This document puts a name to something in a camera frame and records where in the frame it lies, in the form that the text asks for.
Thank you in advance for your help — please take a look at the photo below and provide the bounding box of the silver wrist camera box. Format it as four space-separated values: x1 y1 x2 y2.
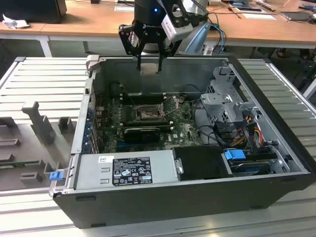
161 11 194 42

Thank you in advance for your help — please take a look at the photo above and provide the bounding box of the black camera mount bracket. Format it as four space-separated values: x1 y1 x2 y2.
170 2 194 28

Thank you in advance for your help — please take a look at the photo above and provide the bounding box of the hard disk in blue carrier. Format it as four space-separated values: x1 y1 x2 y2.
223 149 271 176

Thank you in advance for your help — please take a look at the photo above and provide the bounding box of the black plastic cover panel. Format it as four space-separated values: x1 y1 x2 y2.
172 145 234 180

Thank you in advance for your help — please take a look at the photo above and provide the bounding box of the grey notebook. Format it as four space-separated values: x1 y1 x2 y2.
280 11 312 22

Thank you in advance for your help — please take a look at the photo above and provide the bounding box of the silver power supply box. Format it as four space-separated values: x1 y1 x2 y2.
75 149 175 191

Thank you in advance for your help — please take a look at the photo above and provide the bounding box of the black PC case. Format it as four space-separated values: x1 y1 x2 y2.
49 54 316 229

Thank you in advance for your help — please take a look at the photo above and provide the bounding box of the black monitor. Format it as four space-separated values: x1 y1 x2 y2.
0 0 67 24

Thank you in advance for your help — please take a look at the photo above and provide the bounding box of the green motherboard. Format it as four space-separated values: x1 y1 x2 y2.
98 93 205 154

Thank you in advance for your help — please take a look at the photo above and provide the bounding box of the CPU with silver top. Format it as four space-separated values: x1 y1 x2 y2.
140 63 160 75

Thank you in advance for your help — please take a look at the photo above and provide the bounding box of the CPU socket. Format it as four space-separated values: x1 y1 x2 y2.
134 105 163 120

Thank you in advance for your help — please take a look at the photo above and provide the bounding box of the crumpled white paper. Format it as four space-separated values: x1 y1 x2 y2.
2 13 30 30

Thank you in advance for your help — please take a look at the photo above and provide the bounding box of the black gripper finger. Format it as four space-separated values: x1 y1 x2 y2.
157 40 183 73
118 24 146 74

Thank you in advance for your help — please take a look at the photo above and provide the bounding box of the black RAM slot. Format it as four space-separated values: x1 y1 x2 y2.
122 95 165 99
124 126 174 131
122 101 165 105
122 92 165 96
122 98 165 102
124 124 172 128
122 118 167 123
123 121 170 125

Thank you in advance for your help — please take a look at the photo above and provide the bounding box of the green RAM stick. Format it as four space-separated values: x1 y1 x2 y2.
0 160 40 168

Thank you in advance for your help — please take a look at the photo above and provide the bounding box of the white paper sheet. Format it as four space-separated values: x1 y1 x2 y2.
115 3 136 12
243 12 277 20

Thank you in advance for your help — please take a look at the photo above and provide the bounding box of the grey parts rack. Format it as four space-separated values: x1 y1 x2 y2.
0 101 82 196

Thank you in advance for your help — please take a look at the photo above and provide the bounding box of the black graphics card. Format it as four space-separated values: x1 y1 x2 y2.
122 126 160 143

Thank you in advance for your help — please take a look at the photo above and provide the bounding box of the wooden desk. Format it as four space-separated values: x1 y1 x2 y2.
0 0 316 59

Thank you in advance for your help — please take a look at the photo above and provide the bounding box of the coloured wire bundle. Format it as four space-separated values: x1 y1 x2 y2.
231 120 264 149

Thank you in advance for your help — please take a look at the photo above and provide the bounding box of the metal disk bay cage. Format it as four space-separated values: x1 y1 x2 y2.
198 65 262 131

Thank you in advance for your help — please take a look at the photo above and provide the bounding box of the metal socket cover frame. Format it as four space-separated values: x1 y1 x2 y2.
160 95 184 117

